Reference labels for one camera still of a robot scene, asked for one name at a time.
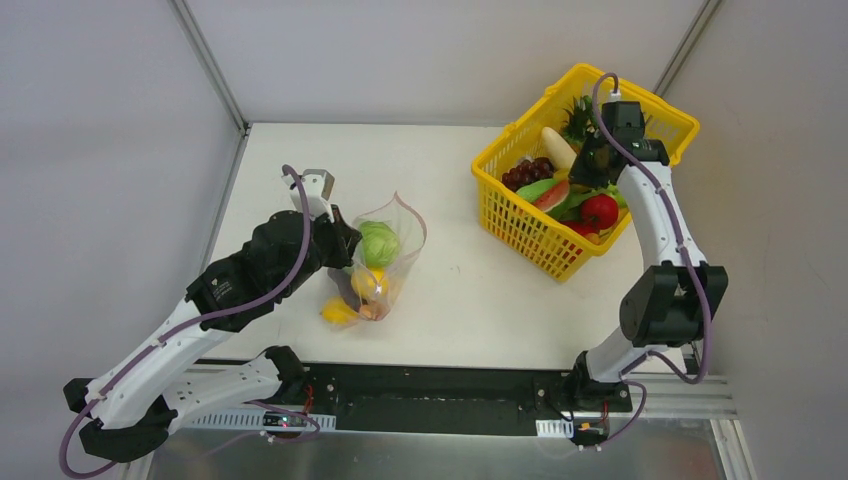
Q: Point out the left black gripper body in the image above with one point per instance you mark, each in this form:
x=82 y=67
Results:
x=342 y=240

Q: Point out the green toy cabbage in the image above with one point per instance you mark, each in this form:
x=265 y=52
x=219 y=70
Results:
x=380 y=244

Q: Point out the small green toy vegetable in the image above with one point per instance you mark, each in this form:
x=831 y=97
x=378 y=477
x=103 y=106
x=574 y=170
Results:
x=533 y=191

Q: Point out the toy watermelon slice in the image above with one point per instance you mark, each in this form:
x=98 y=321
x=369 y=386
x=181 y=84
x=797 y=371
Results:
x=553 y=198

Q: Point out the white toy radish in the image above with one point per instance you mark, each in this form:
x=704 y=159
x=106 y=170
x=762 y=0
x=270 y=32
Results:
x=560 y=152

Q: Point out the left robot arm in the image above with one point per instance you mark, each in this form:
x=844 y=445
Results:
x=134 y=408

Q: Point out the yellow plastic basket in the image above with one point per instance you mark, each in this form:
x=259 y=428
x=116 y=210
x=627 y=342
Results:
x=541 y=239

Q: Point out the clear zip top bag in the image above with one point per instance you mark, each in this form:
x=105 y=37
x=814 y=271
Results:
x=411 y=229

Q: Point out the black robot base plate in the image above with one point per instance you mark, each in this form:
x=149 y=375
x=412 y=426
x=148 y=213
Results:
x=443 y=400

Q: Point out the toy pineapple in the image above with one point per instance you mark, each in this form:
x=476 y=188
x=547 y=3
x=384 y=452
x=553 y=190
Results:
x=580 y=122

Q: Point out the red toy tomato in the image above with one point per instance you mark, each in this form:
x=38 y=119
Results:
x=600 y=212

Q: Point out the toy purple grapes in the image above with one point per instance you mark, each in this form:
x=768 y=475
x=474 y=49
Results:
x=527 y=171

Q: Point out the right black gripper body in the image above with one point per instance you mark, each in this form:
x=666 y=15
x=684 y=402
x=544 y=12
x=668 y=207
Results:
x=592 y=169

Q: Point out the yellow toy lemon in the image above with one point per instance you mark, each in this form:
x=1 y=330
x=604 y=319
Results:
x=336 y=312
x=369 y=284

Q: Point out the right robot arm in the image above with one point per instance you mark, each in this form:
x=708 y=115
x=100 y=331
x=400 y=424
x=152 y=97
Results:
x=668 y=313

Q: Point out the toy steak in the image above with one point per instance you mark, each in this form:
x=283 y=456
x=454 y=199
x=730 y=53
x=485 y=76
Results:
x=368 y=310

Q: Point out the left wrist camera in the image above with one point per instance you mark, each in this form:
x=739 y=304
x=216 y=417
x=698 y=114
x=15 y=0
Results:
x=318 y=185

